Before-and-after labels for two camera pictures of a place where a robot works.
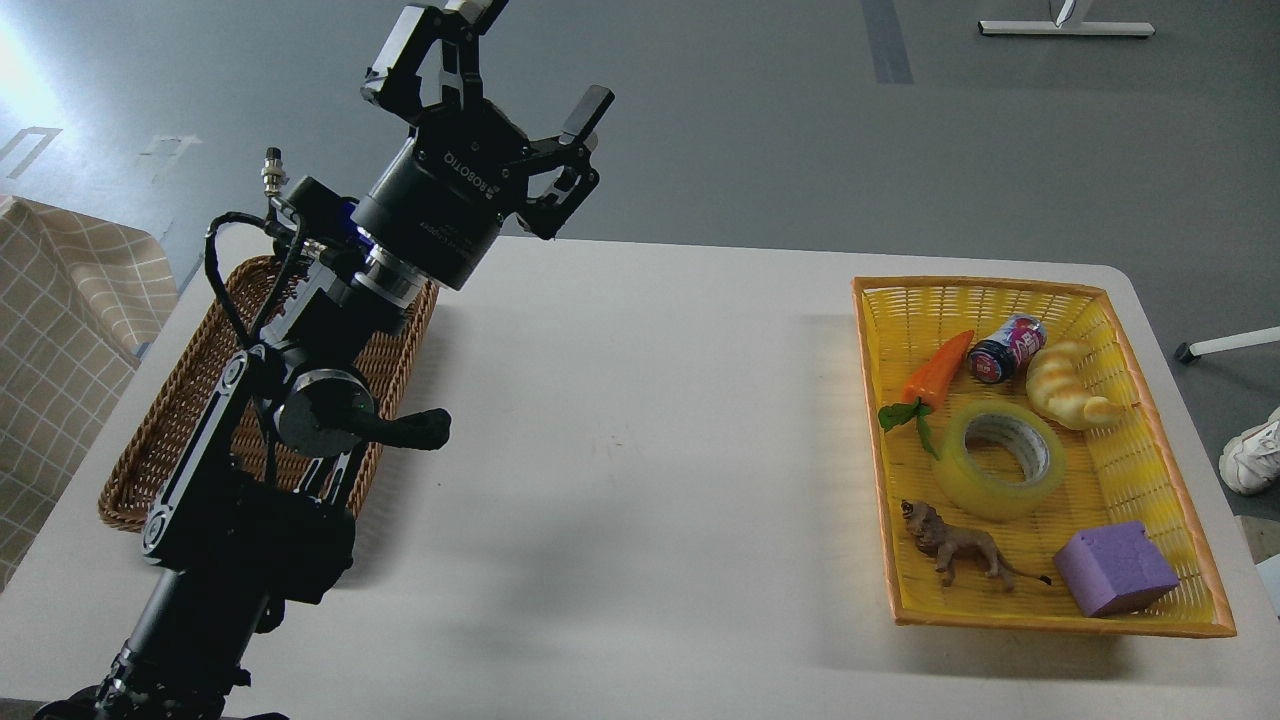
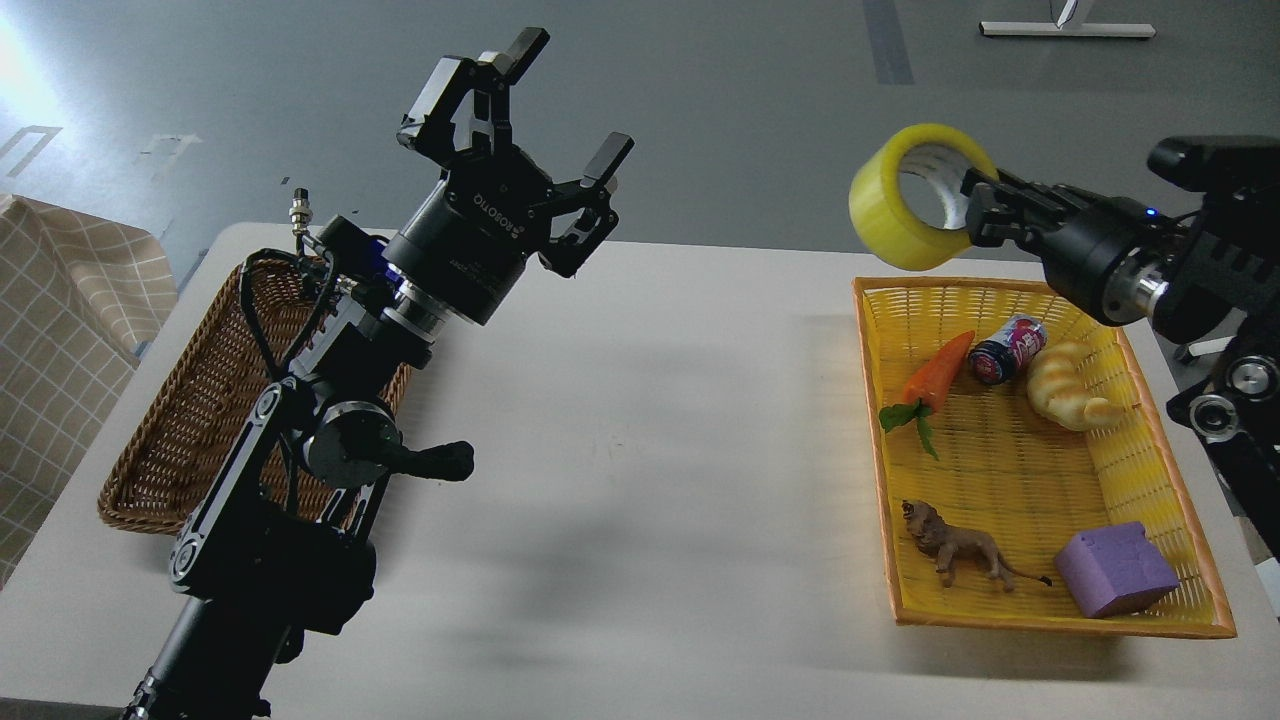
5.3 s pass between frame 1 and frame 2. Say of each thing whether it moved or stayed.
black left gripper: moved
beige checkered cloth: stayed
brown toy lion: stayed
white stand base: stayed
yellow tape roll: moved
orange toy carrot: stayed
